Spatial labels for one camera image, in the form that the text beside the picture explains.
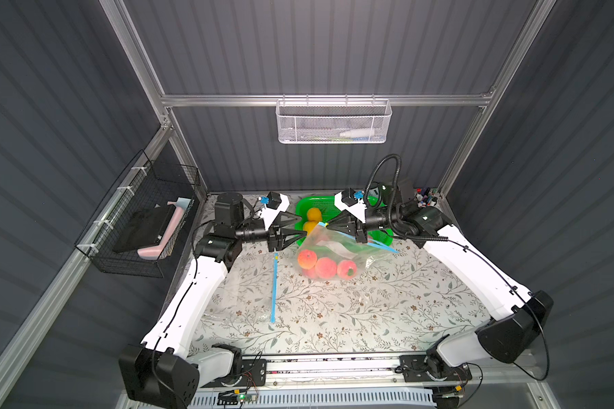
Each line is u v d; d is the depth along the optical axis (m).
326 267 0.83
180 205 0.75
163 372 0.37
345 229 0.66
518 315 0.41
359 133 0.91
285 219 0.68
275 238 0.60
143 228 0.68
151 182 0.82
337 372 0.75
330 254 0.85
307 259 0.82
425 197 1.01
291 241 0.64
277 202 0.56
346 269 0.82
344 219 0.61
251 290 0.91
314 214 1.04
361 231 0.58
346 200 0.55
